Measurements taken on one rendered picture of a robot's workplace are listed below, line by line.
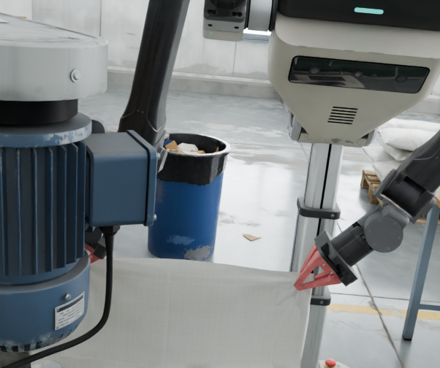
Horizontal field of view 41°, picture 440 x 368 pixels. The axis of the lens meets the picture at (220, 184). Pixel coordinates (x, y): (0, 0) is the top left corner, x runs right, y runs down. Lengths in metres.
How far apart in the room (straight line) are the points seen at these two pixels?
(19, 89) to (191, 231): 2.77
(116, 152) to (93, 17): 8.54
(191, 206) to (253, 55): 5.94
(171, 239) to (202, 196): 0.31
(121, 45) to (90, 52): 8.52
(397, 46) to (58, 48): 0.90
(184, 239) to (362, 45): 2.19
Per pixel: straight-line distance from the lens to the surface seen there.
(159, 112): 0.91
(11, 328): 0.67
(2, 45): 0.56
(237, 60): 8.99
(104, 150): 0.65
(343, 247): 1.02
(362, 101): 1.41
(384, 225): 0.94
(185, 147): 3.45
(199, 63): 9.00
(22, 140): 0.59
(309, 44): 1.28
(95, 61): 0.60
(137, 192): 0.65
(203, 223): 3.30
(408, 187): 1.01
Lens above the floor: 1.47
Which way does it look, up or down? 18 degrees down
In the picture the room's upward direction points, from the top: 5 degrees clockwise
